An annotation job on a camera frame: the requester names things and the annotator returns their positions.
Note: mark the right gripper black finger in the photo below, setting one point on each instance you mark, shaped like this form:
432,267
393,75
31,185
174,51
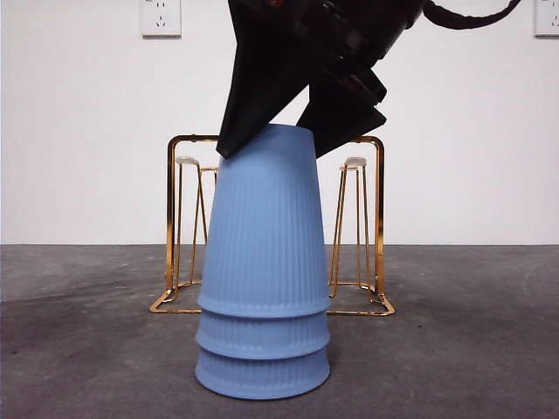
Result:
345,109
257,87

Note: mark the blue ribbed plastic cup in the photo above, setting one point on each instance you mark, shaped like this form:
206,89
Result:
262,331
262,375
264,227

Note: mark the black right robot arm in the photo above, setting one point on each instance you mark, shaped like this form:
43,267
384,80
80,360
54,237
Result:
371,26

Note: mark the white wall socket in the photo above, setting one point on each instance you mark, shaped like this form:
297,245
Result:
160,19
548,17

